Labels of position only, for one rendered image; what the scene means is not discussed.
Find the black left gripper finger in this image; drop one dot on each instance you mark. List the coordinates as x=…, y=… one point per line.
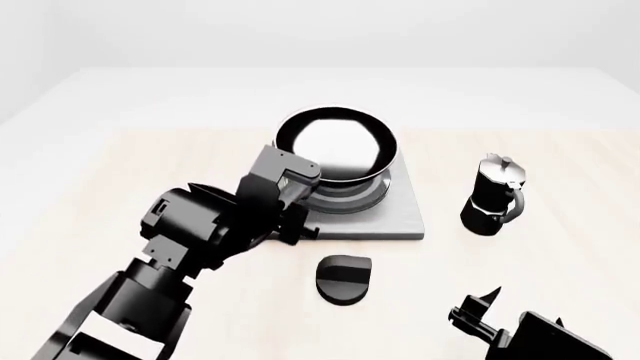
x=311, y=231
x=292, y=225

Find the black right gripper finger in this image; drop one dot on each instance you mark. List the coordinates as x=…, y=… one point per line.
x=472, y=322
x=480, y=302

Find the black frying pan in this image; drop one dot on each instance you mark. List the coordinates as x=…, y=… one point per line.
x=387, y=144

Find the grey stove burner plate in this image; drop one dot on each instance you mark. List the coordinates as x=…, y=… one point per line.
x=395, y=221

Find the black rounded block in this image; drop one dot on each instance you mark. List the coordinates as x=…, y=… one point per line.
x=345, y=285

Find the black moka pot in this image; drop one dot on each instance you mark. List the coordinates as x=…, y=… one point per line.
x=487, y=210

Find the grey gripper camera box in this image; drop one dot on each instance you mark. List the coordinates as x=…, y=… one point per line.
x=285, y=163

